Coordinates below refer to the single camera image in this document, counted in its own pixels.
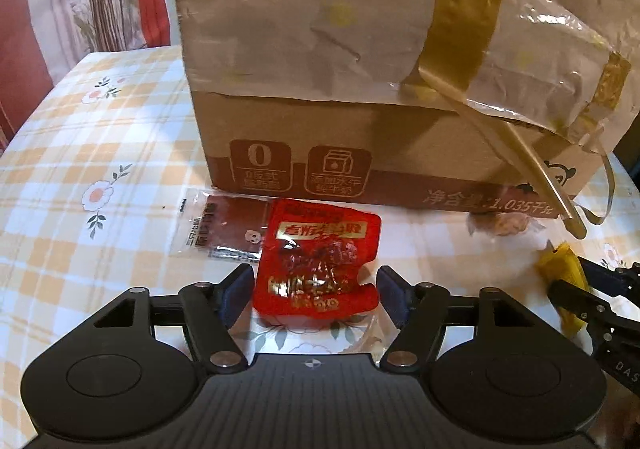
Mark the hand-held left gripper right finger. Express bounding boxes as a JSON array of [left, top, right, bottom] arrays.
[[376, 265, 536, 374]]

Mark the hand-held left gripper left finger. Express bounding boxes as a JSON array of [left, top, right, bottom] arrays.
[[92, 263, 256, 374]]

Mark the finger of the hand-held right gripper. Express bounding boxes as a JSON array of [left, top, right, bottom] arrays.
[[547, 279, 621, 335], [575, 256, 640, 302]]

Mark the yellow snack packet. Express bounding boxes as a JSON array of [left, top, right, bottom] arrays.
[[534, 241, 590, 334]]

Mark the red snack packet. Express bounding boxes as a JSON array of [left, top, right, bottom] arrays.
[[250, 199, 385, 319]]

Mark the clear packet with dark strip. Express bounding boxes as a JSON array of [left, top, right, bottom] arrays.
[[170, 190, 276, 262]]

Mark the small clear wrapped snack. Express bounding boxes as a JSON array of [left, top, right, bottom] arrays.
[[466, 210, 547, 241]]

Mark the plastic-wrapped cardboard box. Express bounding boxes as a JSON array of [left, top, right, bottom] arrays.
[[171, 0, 640, 240]]

